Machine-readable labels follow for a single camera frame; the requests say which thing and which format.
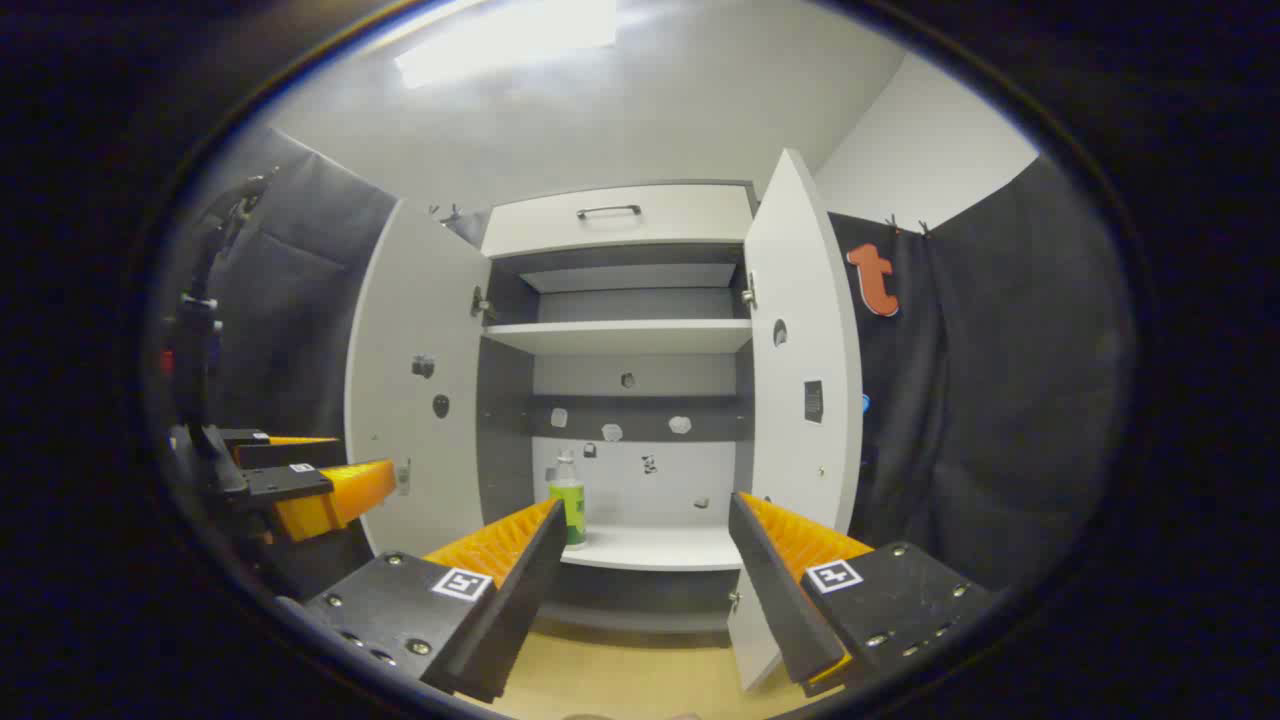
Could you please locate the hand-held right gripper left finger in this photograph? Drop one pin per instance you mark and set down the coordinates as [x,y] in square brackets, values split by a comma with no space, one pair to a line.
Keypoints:
[520,590]

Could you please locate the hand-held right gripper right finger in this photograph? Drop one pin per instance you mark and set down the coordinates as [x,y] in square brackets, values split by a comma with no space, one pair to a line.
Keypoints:
[775,590]

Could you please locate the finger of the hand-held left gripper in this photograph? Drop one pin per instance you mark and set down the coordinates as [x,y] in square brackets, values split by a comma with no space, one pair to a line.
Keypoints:
[290,454]
[290,484]

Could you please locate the clear bottle with green label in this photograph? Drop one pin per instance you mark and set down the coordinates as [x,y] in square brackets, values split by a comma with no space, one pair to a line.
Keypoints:
[570,500]

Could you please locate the white cabinet door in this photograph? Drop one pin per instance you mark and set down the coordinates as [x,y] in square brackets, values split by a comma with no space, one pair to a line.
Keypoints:
[420,300]
[800,280]

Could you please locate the metal door hinge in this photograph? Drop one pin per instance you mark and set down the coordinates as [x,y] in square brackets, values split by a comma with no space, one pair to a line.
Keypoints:
[748,295]
[481,303]

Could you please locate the white and grey cabinet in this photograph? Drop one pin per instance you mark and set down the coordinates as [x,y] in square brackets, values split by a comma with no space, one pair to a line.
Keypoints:
[620,337]

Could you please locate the white cabinet drawer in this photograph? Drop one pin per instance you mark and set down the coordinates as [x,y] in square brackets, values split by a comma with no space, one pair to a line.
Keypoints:
[680,225]

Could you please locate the black backdrop cloth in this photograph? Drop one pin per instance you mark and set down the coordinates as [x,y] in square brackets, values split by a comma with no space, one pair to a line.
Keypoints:
[1000,400]
[290,280]

